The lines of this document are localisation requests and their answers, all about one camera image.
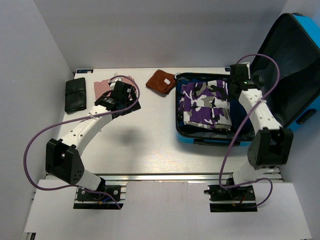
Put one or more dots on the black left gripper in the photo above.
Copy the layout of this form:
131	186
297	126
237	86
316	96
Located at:
132	97

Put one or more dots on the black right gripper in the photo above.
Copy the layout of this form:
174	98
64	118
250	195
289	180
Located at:
257	78

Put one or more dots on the pink cloth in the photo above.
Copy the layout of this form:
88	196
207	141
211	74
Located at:
101	87

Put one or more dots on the purple camouflage garment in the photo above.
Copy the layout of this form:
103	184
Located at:
205	105

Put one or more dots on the small navy blue cloth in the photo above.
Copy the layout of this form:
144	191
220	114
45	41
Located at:
237	115

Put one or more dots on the large navy blue garment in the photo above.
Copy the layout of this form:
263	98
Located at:
181	81

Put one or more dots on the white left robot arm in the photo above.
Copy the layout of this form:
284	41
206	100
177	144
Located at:
63	156

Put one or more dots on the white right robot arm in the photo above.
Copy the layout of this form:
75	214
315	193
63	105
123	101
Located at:
271	145

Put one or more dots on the brown folded towel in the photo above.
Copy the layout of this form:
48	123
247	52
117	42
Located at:
161	82

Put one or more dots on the blue hard-shell suitcase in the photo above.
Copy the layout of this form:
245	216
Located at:
288	65

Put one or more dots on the black rolled pouch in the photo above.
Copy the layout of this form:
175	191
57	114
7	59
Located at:
75	95

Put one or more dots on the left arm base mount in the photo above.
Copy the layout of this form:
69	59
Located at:
92	201

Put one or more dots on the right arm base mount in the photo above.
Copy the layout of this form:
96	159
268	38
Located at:
233	200

